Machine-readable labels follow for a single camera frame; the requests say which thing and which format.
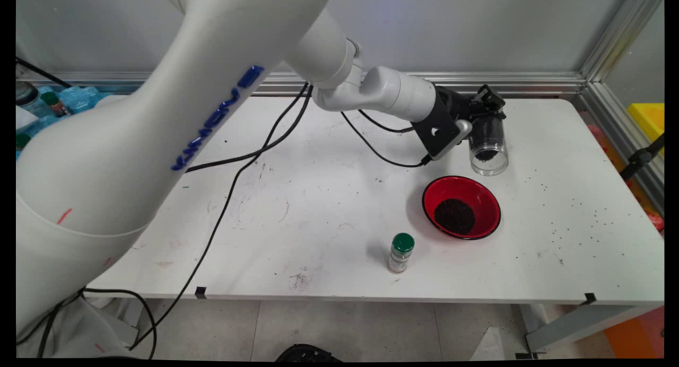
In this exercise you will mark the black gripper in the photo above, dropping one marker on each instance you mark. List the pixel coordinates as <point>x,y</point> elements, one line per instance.
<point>456,104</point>

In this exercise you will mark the black seed fill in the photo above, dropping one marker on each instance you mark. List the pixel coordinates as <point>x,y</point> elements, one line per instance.
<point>485,155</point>

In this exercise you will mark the clear plastic jar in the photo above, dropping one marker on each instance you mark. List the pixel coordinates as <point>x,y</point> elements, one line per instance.
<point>498,160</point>

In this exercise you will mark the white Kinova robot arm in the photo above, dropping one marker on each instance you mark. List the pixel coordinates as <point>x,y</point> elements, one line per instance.
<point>132,144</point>

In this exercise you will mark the grey robot base cover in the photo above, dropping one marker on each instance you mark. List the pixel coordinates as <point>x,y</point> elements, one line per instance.
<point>74,330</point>

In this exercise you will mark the red bowl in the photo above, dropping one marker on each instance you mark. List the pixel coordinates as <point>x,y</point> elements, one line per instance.
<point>461,189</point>

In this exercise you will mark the black seed pile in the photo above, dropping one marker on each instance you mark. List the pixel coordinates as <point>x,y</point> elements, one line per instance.
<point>454,216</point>

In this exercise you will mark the yellow box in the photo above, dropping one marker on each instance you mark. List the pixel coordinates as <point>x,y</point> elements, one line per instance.
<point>650,120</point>

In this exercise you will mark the green cap spice bottle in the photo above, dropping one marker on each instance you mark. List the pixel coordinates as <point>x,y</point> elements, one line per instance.
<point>403,243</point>

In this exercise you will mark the pink orange plastic item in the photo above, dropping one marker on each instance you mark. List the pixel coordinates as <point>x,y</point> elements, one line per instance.
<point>639,197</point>

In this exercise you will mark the black tape marker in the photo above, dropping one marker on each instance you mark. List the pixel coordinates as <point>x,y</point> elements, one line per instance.
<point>201,292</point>
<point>590,298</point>

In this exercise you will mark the grey table leg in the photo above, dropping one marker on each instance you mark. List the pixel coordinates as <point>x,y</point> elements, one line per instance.
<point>578,324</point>

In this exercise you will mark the white plastic sheet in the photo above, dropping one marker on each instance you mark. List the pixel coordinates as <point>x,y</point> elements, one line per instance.
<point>490,348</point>

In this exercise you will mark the orange box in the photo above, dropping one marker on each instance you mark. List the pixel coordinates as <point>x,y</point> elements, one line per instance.
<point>636,335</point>

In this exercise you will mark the black round floor object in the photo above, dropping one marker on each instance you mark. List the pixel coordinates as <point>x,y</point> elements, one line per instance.
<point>307,354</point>

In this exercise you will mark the blue water bottle pack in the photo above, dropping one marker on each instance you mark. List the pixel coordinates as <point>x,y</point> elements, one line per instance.
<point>79,97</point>

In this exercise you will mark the small green cap bottle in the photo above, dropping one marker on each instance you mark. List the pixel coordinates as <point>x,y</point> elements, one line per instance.
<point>49,97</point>

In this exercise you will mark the white paper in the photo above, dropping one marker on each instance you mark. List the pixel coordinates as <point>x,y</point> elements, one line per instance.
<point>25,119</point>

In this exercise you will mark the small green item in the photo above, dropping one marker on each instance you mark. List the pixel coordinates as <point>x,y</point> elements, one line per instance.
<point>22,140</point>

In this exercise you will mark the long aluminium frame rail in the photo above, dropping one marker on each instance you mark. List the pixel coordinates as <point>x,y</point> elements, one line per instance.
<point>530,83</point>

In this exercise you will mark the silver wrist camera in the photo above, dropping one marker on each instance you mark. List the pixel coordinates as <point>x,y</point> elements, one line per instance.
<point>460,136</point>

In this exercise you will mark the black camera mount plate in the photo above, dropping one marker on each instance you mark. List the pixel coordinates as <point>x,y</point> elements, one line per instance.
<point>432,139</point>

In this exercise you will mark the short aluminium frame rail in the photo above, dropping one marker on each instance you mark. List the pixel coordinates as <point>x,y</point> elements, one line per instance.
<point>610,123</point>

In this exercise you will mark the aluminium frame post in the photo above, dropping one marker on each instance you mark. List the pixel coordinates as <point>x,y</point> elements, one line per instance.
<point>620,38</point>

